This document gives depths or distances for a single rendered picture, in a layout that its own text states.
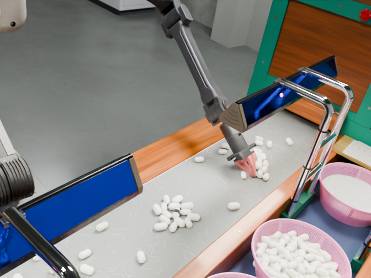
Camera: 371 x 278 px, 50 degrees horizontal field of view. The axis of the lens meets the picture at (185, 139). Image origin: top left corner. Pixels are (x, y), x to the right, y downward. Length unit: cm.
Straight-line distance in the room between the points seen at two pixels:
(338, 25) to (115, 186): 121
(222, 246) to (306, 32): 100
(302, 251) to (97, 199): 67
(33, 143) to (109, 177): 201
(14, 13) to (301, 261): 102
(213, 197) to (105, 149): 149
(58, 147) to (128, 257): 169
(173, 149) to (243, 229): 40
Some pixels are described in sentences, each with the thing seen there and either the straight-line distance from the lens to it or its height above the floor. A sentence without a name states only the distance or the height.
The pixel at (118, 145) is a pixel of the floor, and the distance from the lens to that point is 270.
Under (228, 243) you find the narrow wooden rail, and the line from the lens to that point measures 110.
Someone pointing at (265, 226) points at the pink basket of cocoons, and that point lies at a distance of 119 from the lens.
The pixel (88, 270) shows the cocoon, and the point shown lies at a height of 76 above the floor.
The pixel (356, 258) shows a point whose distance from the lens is 131.
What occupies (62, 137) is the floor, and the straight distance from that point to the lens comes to 276.
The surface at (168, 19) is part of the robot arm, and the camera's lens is 149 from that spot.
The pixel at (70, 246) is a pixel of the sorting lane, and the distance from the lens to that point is 108.
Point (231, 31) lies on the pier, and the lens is 466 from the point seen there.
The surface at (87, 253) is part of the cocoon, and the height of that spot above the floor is 76.
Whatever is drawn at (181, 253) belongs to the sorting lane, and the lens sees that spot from 108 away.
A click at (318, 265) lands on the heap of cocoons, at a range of 119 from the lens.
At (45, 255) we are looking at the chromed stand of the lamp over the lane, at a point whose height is 112.
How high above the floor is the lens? 155
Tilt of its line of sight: 33 degrees down
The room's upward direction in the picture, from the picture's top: 11 degrees clockwise
